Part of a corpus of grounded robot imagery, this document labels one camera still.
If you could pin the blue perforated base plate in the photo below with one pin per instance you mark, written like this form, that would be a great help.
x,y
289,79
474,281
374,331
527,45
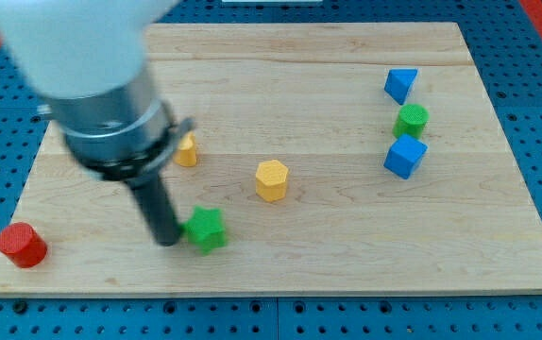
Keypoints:
x,y
505,42

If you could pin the blue triangular prism block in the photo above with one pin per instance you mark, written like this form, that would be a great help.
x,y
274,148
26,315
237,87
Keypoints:
x,y
399,83

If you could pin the yellow hexagon block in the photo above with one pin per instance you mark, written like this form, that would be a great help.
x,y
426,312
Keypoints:
x,y
271,180

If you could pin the green cylinder block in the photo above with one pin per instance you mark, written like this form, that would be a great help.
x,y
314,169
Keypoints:
x,y
411,120

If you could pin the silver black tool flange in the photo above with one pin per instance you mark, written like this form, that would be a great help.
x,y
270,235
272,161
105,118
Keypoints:
x,y
128,133

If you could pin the yellow half-hidden block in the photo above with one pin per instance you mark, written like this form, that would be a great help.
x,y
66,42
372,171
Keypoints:
x,y
186,154

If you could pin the green star block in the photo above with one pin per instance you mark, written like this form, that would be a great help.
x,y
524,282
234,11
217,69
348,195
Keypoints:
x,y
206,229

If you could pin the blue cube block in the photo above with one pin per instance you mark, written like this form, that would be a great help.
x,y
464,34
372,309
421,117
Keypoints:
x,y
405,155

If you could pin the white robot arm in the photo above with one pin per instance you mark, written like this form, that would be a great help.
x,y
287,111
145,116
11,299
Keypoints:
x,y
86,61

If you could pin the wooden board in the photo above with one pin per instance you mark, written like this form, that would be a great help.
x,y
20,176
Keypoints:
x,y
312,97

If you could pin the red cylinder block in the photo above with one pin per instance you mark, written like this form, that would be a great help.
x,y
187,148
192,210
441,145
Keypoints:
x,y
22,245

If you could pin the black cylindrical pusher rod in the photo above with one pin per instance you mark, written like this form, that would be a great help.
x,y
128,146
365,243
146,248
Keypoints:
x,y
157,209

